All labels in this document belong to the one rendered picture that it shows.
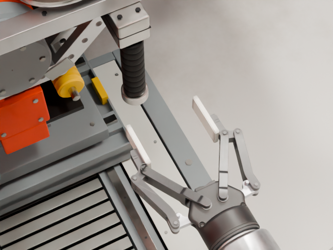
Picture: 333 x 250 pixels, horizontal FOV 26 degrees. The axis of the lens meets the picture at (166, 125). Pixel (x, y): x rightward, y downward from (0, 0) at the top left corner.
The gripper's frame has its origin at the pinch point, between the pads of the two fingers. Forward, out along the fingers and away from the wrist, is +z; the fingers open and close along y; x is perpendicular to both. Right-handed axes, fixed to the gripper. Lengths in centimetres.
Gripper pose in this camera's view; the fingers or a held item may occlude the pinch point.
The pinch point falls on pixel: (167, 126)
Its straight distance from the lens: 105.1
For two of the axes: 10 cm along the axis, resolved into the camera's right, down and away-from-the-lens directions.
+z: -4.5, -7.7, 4.5
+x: 0.0, -5.1, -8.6
